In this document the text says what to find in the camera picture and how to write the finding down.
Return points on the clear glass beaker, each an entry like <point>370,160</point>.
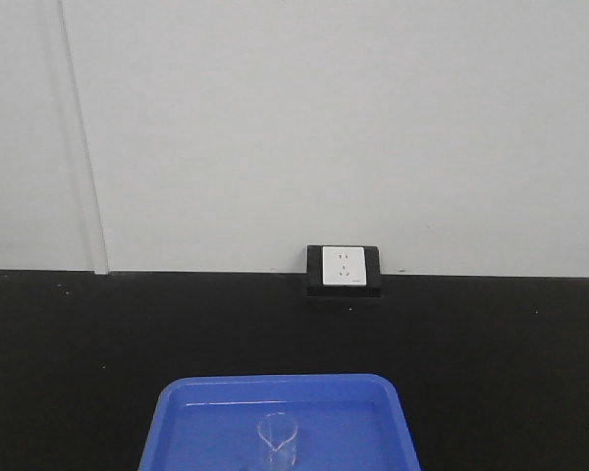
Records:
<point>278,432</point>

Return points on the blue plastic tray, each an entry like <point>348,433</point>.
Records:
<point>335,421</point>

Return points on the black socket housing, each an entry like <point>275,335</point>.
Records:
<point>314,286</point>

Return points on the white wall power socket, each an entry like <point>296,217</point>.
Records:
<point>343,266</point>

